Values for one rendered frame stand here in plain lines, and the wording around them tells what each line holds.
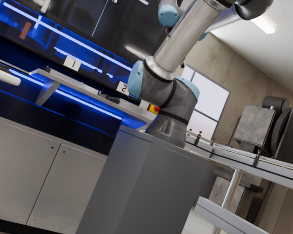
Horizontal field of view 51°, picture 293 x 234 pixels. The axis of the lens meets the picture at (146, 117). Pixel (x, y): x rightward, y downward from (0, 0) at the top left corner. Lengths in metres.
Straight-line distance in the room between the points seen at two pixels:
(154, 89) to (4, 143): 1.01
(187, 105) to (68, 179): 1.01
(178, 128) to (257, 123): 4.53
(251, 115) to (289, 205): 2.35
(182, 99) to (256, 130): 4.49
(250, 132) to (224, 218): 3.50
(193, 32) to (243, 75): 5.55
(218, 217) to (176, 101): 1.31
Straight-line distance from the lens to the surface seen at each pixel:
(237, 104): 6.41
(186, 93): 1.07
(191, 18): 0.94
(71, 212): 1.94
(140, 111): 1.52
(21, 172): 1.83
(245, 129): 5.62
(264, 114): 5.55
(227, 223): 2.16
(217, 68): 6.00
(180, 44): 0.96
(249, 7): 0.97
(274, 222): 7.30
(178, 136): 1.05
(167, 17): 1.23
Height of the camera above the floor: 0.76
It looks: 5 degrees up
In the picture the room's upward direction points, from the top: 22 degrees clockwise
